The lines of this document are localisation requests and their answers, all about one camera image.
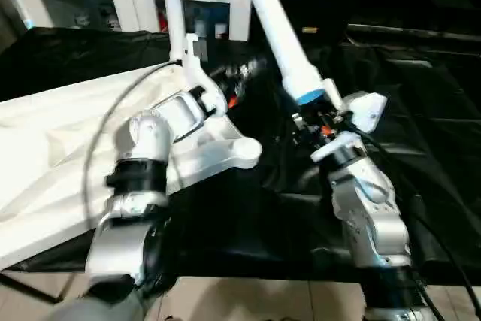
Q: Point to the white plastic table leg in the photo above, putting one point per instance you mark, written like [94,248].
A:
[278,31]
[172,13]

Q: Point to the white plastic table top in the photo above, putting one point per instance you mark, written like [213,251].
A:
[68,155]

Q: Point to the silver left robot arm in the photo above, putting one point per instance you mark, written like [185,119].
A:
[143,178]

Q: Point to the small yellow label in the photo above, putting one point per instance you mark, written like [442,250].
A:
[308,30]

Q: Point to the black table mat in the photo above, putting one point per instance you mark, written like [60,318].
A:
[428,148]

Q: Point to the silver metal rod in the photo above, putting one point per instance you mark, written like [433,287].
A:
[413,34]

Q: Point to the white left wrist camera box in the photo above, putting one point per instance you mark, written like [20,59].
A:
[201,73]

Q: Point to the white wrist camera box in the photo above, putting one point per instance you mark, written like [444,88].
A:
[361,118]
[201,73]

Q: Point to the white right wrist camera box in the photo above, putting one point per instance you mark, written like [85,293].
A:
[361,118]

